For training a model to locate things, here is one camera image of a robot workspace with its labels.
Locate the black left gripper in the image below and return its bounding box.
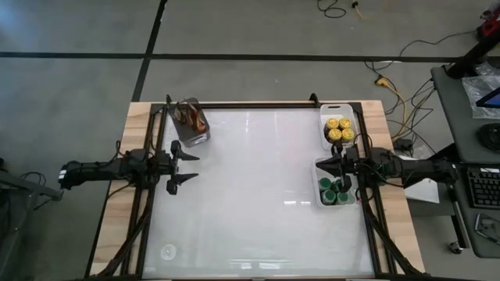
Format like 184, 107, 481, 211
148, 139, 201, 196

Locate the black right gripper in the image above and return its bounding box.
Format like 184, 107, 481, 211
314, 143, 373, 194

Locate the orange spice packet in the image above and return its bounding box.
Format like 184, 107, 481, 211
189, 105, 208, 134

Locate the brown spice packet white label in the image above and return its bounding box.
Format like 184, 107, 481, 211
173, 101, 189, 124

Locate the white plastic bin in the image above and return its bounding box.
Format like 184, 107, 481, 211
320, 103, 363, 151
311, 155, 360, 208

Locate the black power adapter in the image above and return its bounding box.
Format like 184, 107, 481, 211
393, 137, 414, 151

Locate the clear glass spice jar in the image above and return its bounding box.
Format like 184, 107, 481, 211
159, 243, 178, 261

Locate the wooden table board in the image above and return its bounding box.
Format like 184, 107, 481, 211
88, 100, 427, 280

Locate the white paper sheet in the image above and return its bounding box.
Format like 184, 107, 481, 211
404, 177, 441, 205

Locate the grey side desk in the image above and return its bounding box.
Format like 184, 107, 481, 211
430, 66, 500, 259

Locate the black keyboard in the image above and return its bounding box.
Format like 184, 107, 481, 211
466, 165, 500, 211

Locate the clear plastic bag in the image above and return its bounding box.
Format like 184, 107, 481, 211
462, 73, 500, 120

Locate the black round object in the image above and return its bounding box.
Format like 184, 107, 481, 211
479, 123, 500, 152

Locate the black floor stand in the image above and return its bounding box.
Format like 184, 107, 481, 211
0, 155, 66, 281

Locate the tablet with blue screen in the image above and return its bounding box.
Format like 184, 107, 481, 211
475, 87, 500, 109

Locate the red tool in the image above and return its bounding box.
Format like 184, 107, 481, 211
478, 17, 500, 40

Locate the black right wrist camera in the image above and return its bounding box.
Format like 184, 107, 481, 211
345, 144, 361, 163

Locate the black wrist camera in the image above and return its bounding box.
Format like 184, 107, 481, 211
345, 144, 361, 163
155, 152, 173, 176

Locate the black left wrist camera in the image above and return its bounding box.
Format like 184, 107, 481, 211
155, 152, 173, 176

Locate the black right camera cable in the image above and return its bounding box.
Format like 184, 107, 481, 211
357, 133, 375, 158

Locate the black camera cable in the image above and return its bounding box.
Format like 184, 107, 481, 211
357, 133, 375, 158
112, 139, 136, 161

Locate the black left camera cable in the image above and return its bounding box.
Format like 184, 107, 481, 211
112, 139, 136, 161

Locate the black aluminium table frame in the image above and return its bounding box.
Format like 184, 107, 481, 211
89, 93, 425, 281

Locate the yellow extension cable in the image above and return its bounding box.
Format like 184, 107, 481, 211
375, 76, 409, 140

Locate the black coiled floor cable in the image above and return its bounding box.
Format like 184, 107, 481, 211
316, 0, 348, 20

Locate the long black floor cable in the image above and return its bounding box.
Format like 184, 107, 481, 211
365, 30, 480, 153

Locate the short yellow floor cable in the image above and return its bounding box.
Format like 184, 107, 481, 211
351, 1, 368, 20

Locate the black stand post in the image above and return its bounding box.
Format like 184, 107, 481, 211
446, 34, 500, 80

